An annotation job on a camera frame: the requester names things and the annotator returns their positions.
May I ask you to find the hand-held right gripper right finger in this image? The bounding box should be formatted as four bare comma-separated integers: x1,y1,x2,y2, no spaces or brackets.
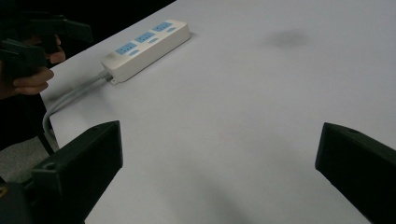
314,121,396,224

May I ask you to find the grey power strip cable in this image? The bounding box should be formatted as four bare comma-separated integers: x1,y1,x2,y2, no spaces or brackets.
41,69,114,151

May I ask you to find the black table leg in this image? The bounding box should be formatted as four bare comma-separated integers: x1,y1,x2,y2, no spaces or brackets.
36,133,56,157

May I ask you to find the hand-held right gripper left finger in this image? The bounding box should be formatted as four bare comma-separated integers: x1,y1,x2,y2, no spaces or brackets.
30,119,124,224

